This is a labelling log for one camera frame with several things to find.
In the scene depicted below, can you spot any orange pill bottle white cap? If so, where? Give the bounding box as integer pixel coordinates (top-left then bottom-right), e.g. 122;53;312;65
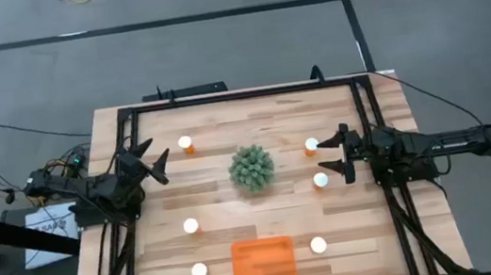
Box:
189;261;209;275
181;216;203;236
311;170;331;191
303;137;322;158
176;134;197;157
308;235;329;256

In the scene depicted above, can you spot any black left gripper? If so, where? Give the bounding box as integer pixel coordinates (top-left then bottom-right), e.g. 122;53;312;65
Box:
115;136;175;192

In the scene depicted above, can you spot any black controller box green light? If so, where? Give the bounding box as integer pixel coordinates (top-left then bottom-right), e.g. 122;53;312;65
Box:
68;151;89;169

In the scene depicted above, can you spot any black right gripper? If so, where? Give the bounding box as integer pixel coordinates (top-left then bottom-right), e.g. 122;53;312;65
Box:
313;120;379;189

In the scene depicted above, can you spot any white cardboard box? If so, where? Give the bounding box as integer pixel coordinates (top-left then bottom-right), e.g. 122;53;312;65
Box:
17;201;85;271

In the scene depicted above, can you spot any orange translucent plastic basket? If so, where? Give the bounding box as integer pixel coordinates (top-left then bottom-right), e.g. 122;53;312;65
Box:
228;233;299;275

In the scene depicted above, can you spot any long black floor cable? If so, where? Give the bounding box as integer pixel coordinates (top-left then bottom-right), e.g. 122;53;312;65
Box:
0;108;92;149

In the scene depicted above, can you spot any black power strip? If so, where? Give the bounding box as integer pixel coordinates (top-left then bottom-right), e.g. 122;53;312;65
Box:
140;80;229;104

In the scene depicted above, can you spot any black metal table frame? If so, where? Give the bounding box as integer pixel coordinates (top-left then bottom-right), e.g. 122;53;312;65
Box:
50;61;479;275

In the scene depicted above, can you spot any green artificial plant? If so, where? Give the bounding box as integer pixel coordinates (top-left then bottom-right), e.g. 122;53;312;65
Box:
225;141;279;197

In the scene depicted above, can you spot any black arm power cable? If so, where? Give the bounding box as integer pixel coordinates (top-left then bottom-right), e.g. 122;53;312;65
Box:
372;57;485;139

